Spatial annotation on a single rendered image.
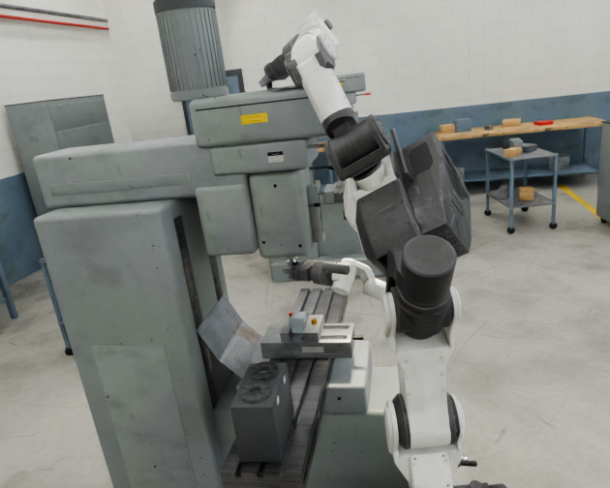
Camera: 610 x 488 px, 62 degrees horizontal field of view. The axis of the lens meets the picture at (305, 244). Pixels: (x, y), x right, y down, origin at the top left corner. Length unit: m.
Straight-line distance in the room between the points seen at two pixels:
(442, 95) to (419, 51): 0.74
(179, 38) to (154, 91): 7.41
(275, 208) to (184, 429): 0.96
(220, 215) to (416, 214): 0.78
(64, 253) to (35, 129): 4.87
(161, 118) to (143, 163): 7.32
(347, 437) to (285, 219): 0.88
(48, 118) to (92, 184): 4.70
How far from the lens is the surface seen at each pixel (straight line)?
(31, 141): 6.86
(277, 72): 1.73
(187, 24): 1.78
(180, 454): 2.24
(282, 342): 1.95
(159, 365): 2.02
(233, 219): 1.78
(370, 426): 2.04
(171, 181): 1.84
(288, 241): 1.78
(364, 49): 8.26
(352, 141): 1.31
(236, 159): 1.73
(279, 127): 1.66
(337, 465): 2.18
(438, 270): 1.07
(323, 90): 1.35
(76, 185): 2.03
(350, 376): 1.98
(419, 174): 1.35
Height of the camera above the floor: 1.92
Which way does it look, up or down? 18 degrees down
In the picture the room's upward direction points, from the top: 7 degrees counter-clockwise
